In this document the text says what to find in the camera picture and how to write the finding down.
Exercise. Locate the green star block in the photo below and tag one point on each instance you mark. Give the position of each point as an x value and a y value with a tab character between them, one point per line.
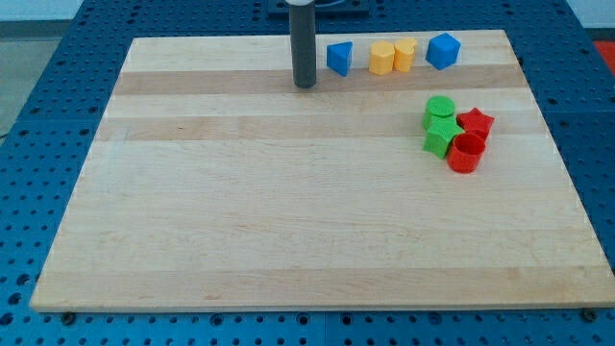
439	136

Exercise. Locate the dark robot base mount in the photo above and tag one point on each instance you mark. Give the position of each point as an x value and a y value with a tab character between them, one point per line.
279	8

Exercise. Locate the blue triangular prism block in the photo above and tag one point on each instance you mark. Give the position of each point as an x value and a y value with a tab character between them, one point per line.
339	57

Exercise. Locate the green cylinder block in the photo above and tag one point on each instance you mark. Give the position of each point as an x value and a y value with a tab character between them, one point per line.
440	107

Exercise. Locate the red cylinder block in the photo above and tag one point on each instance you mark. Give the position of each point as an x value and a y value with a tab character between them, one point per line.
465	153

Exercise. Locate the yellow heart block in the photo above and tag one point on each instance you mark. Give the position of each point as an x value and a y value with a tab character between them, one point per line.
405	50

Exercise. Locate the red star block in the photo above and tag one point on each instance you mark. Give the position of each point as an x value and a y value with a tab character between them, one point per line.
476	122

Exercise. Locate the yellow hexagon block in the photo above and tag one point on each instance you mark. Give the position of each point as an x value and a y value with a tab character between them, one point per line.
381	57

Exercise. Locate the wooden board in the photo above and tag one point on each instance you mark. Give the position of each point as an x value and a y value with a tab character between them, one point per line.
214	184

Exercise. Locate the blue cube block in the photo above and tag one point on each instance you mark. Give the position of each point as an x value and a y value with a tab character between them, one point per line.
443	51

